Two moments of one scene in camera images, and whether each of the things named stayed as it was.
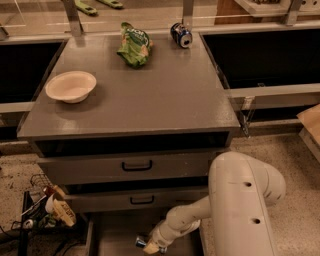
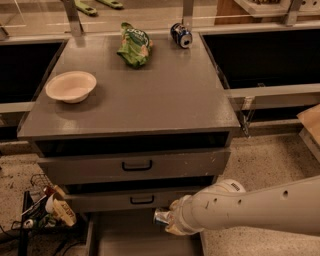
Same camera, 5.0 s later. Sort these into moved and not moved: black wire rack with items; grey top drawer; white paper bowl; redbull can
Moved: redbull can
Not moved: white paper bowl; grey top drawer; black wire rack with items
